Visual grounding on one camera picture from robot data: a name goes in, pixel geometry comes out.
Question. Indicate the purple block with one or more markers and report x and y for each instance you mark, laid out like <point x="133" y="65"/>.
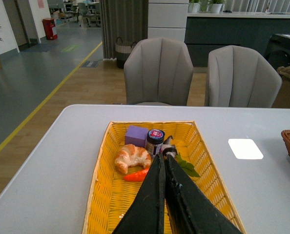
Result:
<point x="136" y="135"/>

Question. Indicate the grey chair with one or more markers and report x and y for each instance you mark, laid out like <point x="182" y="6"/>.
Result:
<point x="240" y="77"/>
<point x="158" y="70"/>

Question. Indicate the left grey chair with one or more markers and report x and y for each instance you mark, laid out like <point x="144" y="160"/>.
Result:
<point x="158" y="70"/>

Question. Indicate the right grey chair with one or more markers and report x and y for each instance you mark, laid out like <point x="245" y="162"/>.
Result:
<point x="240" y="77"/>

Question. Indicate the white pillar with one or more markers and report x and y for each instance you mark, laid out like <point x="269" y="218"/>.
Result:
<point x="167" y="18"/>

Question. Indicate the toy croissant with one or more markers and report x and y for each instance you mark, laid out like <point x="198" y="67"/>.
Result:
<point x="130" y="156"/>

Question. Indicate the black appliance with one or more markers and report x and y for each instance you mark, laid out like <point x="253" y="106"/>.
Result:
<point x="278" y="50"/>

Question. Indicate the red box on floor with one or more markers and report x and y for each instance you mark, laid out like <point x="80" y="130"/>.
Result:
<point x="50" y="28"/>

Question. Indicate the orange toy carrot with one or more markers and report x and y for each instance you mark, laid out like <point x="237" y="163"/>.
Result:
<point x="140" y="175"/>

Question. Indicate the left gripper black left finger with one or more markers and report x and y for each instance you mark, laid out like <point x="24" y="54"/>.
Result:
<point x="146" y="213"/>

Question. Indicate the dark jar with label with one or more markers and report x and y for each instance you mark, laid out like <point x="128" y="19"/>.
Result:
<point x="154" y="141"/>

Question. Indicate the grey curtain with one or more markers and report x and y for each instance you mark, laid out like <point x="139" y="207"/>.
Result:
<point x="127" y="19"/>

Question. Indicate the dark counter with white top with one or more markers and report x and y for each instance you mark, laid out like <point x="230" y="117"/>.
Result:
<point x="209" y="31"/>

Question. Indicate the office chair far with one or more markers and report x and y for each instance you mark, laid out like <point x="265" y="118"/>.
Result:
<point x="92" y="12"/>

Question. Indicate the yellow woven basket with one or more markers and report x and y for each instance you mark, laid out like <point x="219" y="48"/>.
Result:
<point x="110" y="196"/>

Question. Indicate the white potted plants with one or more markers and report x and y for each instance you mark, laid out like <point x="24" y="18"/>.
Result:
<point x="212" y="6"/>

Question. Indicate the black white animal figurine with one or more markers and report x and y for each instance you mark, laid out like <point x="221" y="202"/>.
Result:
<point x="167" y="149"/>

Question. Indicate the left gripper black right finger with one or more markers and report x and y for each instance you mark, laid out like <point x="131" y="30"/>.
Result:
<point x="189" y="210"/>

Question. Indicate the woven laundry basket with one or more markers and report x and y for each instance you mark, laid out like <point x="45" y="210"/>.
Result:
<point x="122" y="51"/>

